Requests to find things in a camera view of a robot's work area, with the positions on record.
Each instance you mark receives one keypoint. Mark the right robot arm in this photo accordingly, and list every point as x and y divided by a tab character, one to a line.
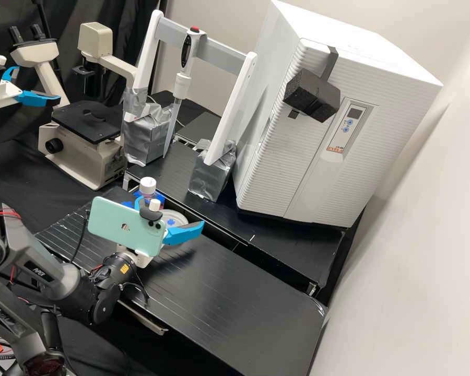
62	280

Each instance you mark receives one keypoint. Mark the cream microscope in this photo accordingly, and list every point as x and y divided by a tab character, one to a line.
82	152

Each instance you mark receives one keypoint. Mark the blue bottle holder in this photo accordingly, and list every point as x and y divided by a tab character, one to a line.
161	201

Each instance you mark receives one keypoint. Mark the black platform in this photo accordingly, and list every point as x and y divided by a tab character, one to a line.
227	297
199	127
180	172

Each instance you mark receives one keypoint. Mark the white incubator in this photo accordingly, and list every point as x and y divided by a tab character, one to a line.
278	58

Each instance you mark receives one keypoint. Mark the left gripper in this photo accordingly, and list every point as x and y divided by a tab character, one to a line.
2	94

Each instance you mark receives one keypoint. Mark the small bottle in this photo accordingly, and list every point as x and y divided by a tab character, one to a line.
147	187

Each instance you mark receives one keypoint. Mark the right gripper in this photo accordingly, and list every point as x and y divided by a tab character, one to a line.
141	257

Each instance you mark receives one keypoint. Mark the pipette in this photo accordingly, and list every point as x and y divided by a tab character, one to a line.
182	84

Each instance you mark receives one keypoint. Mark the white pipette stand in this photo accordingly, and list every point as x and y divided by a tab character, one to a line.
227	121

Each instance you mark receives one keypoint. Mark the petri dish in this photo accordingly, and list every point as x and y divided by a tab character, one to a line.
176	221

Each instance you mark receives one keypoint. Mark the incubator door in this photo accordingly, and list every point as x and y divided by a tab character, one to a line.
317	176

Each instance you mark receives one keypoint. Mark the right wrist camera phone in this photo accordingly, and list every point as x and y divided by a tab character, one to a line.
117	221

